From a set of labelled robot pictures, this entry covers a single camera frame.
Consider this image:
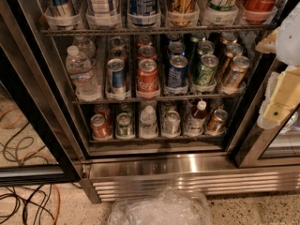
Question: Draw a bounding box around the rear clear water bottle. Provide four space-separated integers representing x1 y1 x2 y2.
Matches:
73 36 97 59

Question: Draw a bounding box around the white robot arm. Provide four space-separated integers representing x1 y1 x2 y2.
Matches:
255 2 300 129

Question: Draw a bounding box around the clear water bottle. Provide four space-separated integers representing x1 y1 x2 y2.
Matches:
73 36 97 59
66 45 101 101

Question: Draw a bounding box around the red bull can top shelf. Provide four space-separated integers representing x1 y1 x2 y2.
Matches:
46 0 82 30

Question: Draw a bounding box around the bottom red can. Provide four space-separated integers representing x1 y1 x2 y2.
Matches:
90 114 112 139

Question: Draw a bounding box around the black framed fridge door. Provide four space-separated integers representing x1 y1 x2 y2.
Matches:
0 0 83 186

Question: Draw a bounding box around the bottom green can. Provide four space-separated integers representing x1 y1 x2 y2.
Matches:
116 112 133 137

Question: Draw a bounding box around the red coca-cola can top shelf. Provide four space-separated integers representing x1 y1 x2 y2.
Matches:
239 0 277 24

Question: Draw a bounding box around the front clear water bottle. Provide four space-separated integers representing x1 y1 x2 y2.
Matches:
66 45 101 101

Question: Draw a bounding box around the blue pepsi can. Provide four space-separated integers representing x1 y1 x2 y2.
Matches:
129 0 158 27
167 55 188 88

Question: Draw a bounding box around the front red bull can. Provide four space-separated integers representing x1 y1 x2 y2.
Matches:
107 58 127 94

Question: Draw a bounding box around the clear plastic bag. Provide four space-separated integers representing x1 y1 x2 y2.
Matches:
107 187 213 225

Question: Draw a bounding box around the bottom brown drink bottle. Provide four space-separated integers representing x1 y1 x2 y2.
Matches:
185 100 207 136

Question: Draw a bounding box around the bottom small water bottle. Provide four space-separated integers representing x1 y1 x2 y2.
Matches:
139 105 158 139

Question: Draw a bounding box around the stainless steel fridge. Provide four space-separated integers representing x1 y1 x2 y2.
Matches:
40 26 300 203

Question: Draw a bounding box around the bottom gold can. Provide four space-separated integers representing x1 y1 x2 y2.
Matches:
206 109 228 134

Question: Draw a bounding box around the front red coca-cola can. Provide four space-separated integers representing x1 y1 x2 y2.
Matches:
137 59 159 93

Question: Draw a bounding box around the front green can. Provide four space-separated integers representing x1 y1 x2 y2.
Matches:
193 54 218 86

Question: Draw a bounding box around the gold can top shelf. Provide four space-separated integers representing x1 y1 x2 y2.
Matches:
168 0 196 26

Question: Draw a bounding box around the bottom silver can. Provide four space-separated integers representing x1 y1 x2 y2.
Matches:
162 110 181 137

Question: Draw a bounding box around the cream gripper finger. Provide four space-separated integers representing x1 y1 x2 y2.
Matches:
257 66 300 129
255 28 279 53

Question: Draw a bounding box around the white labelled can top shelf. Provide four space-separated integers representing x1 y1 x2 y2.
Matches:
86 0 120 29

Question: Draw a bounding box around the front gold can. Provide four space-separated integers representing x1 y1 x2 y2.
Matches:
221 56 250 88

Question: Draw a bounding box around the orange cable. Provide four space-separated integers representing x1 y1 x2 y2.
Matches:
0 106 61 225

